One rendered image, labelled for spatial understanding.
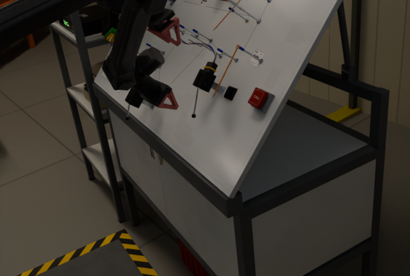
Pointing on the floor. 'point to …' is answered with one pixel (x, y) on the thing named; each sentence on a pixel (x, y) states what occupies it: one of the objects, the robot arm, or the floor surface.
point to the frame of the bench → (255, 205)
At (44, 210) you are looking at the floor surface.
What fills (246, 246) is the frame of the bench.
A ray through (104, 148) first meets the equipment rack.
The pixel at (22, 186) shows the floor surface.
